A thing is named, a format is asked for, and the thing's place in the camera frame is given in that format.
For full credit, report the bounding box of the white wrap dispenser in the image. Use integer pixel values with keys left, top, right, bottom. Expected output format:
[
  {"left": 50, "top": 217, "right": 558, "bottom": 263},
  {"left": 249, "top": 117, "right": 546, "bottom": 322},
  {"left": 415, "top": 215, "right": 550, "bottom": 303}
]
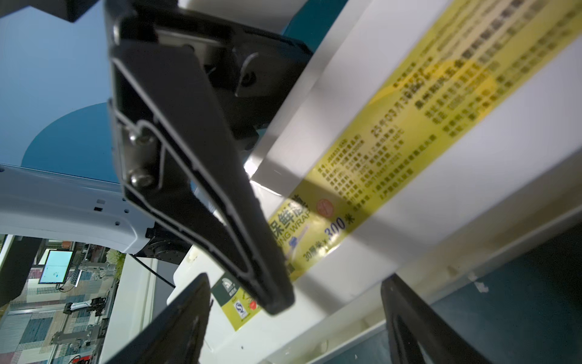
[{"left": 165, "top": 0, "right": 582, "bottom": 364}]

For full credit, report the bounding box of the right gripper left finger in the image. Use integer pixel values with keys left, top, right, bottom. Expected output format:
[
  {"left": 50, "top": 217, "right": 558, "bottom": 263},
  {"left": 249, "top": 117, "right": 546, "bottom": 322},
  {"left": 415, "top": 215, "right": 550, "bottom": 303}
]
[{"left": 109, "top": 273, "right": 211, "bottom": 363}]

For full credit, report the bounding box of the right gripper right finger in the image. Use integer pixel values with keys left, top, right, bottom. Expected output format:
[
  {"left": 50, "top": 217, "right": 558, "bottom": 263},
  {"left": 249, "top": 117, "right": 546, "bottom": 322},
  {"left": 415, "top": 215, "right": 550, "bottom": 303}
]
[{"left": 380, "top": 274, "right": 489, "bottom": 363}]

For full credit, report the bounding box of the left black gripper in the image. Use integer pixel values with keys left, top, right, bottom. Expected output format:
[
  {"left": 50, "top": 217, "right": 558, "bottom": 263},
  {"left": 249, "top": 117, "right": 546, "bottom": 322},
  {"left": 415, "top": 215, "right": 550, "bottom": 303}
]
[{"left": 104, "top": 1, "right": 312, "bottom": 315}]

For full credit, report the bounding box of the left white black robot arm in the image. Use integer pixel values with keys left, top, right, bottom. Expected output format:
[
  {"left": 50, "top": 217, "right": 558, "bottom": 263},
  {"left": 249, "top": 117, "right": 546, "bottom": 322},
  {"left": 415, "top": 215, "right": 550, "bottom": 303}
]
[{"left": 1, "top": 1, "right": 312, "bottom": 315}]

